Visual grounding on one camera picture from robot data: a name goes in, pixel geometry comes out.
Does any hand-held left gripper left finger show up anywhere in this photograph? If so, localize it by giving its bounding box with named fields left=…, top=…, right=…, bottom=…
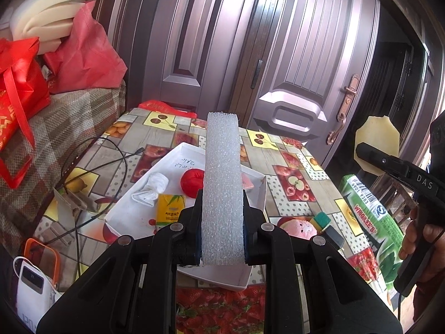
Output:
left=36, top=188, right=204, bottom=334

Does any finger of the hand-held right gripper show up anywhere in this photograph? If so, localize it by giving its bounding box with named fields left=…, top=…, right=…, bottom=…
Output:
left=355, top=142, right=411, bottom=183

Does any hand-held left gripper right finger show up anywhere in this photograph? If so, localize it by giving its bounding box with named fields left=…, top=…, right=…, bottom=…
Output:
left=241, top=192, right=400, bottom=334

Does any yellow packet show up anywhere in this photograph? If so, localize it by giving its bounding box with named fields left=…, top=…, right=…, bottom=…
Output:
left=155, top=194, right=184, bottom=226

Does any cream octagonal sponge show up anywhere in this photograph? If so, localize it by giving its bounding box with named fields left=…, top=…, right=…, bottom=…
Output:
left=354, top=115, right=400, bottom=177

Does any red plush ball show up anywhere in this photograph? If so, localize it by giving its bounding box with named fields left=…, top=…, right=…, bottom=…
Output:
left=181, top=168, right=206, bottom=200

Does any white foam block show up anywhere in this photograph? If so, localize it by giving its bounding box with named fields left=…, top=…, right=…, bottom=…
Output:
left=202, top=111, right=246, bottom=266

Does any white shallow tray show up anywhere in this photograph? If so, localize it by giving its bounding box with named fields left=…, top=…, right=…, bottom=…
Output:
left=104, top=143, right=268, bottom=292

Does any person's right forearm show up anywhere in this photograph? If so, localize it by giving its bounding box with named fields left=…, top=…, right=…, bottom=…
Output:
left=413, top=276, right=445, bottom=322

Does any person's right hand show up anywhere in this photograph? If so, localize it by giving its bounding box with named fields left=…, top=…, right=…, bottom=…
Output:
left=399, top=208, right=445, bottom=284

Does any pink plush toy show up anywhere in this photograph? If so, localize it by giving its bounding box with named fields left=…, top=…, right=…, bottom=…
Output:
left=281, top=217, right=318, bottom=240

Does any fruit printed tablecloth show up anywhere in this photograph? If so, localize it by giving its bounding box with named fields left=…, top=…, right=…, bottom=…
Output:
left=33, top=108, right=383, bottom=334

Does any green cardboard box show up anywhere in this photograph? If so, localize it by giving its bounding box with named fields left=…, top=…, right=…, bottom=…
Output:
left=339, top=174, right=412, bottom=312

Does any green and yellow sponge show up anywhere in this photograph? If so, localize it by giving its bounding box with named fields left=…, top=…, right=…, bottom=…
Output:
left=311, top=212, right=332, bottom=232

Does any dark grey sponge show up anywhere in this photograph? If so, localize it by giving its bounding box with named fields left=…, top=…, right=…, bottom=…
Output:
left=325, top=226, right=345, bottom=249

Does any red plastic bag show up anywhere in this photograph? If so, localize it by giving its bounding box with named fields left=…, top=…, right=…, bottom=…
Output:
left=138, top=100, right=197, bottom=119

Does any orange phone case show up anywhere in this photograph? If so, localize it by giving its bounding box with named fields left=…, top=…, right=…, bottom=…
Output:
left=24, top=238, right=60, bottom=284

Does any plaid sofa cover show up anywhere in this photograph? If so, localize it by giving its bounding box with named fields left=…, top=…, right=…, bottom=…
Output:
left=0, top=80, right=126, bottom=261

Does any white power bank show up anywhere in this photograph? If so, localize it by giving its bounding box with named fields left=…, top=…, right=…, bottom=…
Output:
left=16, top=260, right=58, bottom=324

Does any purple metal door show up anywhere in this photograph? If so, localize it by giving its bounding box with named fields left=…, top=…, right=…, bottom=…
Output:
left=94, top=0, right=435, bottom=181

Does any red nonwoven bag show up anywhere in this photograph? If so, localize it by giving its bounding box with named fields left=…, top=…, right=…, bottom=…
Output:
left=43, top=1, right=128, bottom=94

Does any red gift bag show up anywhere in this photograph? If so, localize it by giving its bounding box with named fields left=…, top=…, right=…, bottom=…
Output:
left=0, top=38, right=52, bottom=188

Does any stack of cream foam sheets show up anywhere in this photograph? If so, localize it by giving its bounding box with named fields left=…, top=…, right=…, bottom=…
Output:
left=14, top=0, right=87, bottom=56

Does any copper door handle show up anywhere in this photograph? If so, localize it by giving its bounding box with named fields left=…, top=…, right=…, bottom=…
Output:
left=326, top=74, right=359, bottom=146

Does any small black door handle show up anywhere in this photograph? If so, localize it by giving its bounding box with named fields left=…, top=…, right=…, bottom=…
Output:
left=251, top=60, right=263, bottom=88

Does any white cable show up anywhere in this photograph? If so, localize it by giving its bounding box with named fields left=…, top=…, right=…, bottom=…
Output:
left=13, top=256, right=28, bottom=281

